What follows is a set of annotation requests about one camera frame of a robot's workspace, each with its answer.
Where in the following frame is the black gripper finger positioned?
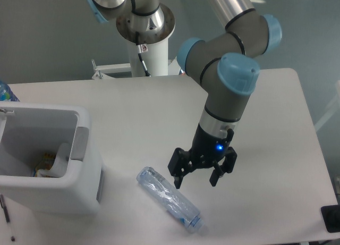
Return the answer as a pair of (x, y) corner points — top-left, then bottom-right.
(209, 147), (237, 187)
(168, 148), (198, 189)

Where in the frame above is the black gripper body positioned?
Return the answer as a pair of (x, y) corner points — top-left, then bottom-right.
(190, 124), (231, 171)

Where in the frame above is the crushed clear plastic bottle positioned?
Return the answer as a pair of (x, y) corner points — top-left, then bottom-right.
(136, 166), (205, 233)

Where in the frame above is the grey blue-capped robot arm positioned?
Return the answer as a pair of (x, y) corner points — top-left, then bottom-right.
(87, 0), (282, 188)

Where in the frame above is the white plastic trash can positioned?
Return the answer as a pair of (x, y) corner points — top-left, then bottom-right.
(1, 102), (103, 214)

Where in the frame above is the black clamp device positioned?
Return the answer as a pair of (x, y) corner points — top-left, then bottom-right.
(321, 205), (339, 233)

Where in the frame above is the colourful snack wrapper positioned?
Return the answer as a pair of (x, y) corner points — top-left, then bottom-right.
(32, 153), (56, 177)

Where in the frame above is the black pen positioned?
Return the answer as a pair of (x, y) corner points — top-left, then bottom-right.
(1, 195), (16, 242)

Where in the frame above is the blue-labelled water bottle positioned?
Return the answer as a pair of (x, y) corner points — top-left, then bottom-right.
(0, 81), (20, 102)

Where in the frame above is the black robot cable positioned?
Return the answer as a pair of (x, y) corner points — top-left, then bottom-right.
(134, 31), (151, 78)

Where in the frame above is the white pedestal foot bracket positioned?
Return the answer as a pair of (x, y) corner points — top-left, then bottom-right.
(91, 59), (184, 80)

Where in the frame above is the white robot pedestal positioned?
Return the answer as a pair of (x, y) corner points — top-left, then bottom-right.
(116, 4), (175, 77)

